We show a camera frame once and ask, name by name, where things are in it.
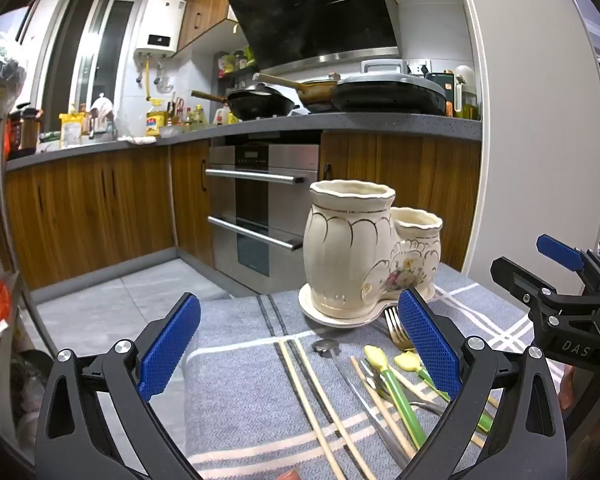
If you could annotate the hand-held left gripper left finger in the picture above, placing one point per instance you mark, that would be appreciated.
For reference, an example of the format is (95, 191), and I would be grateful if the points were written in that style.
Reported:
(170, 345)

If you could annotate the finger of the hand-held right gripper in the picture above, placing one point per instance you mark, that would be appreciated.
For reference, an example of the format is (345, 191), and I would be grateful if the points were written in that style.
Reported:
(522, 280)
(560, 252)

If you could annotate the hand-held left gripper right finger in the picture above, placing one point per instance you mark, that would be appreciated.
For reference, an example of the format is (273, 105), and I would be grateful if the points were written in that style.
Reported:
(430, 345)

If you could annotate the gold fork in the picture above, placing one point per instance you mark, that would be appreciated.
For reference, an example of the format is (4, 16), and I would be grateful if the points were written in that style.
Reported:
(395, 330)

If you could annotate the wooden chopstick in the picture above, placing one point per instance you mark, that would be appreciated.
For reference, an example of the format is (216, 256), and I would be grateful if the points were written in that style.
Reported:
(310, 410)
(334, 410)
(386, 410)
(478, 440)

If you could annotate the silver spoon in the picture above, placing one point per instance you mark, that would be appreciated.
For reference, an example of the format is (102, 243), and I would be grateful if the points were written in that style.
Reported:
(326, 346)

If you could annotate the cream floral ceramic utensil holder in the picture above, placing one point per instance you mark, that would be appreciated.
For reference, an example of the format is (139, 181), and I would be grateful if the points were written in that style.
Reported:
(345, 250)

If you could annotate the person's right hand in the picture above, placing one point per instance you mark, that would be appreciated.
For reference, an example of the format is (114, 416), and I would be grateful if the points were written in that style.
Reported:
(570, 390)

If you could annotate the grey checked tablecloth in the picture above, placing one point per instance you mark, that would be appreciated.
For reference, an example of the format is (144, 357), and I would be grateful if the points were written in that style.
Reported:
(250, 390)

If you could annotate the cream ceramic saucer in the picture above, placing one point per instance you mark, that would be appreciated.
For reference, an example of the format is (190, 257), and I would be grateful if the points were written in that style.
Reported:
(320, 316)

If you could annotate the wooden base cabinet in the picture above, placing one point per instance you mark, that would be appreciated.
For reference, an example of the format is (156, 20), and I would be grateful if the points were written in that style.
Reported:
(405, 170)
(80, 210)

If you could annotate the steel built-in oven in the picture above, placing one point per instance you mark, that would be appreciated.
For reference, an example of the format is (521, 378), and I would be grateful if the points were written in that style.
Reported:
(260, 200)

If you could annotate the green kitchen appliance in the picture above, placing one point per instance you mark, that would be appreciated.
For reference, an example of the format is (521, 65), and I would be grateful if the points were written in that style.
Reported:
(440, 87)

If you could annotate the white cloth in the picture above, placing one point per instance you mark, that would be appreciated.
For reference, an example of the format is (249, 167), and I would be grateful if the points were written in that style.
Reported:
(142, 141)

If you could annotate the yellow cooking oil bottle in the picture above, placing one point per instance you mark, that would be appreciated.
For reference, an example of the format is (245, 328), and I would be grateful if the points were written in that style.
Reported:
(155, 120)

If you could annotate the grey kitchen countertop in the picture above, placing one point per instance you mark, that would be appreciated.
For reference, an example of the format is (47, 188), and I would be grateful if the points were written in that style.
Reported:
(360, 122)

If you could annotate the grey electric griddle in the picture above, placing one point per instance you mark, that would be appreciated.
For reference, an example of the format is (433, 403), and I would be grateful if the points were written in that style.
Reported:
(390, 92)

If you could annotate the row of condiment bottles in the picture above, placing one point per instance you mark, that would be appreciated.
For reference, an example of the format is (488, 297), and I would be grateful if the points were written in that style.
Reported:
(197, 116)

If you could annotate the metal storage rack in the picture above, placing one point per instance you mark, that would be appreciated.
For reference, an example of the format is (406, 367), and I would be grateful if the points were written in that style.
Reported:
(2, 185)

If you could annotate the yellow food packet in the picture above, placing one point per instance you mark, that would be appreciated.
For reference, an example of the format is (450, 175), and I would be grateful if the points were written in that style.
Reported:
(71, 130)

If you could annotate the brown jar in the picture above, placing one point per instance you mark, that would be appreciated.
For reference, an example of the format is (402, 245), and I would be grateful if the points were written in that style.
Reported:
(30, 132)

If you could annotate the black wok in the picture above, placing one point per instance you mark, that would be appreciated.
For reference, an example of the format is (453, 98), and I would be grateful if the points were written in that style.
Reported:
(260, 105)

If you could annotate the brown frying pan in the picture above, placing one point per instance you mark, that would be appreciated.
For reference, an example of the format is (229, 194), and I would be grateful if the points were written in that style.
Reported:
(315, 95)

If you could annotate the sliding glass door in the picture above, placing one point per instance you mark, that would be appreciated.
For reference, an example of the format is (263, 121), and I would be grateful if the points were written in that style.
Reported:
(90, 50)

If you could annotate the white water heater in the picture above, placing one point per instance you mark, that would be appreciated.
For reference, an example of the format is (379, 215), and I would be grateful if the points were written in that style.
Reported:
(160, 25)

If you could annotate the black range hood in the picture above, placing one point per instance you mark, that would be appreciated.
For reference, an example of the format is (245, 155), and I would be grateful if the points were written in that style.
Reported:
(320, 10)

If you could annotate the wall socket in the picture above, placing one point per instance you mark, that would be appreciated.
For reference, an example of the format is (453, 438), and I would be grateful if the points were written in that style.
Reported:
(417, 66)

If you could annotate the wooden wall cabinets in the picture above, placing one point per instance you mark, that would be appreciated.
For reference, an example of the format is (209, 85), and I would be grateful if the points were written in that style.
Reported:
(210, 5)

